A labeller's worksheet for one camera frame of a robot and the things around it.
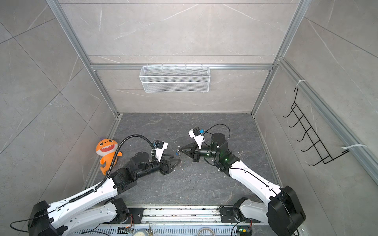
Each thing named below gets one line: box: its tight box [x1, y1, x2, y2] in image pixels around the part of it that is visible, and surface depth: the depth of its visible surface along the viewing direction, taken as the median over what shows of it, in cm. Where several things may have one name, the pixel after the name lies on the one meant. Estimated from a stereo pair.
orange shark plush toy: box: [95, 138, 123, 176], surface depth 92 cm
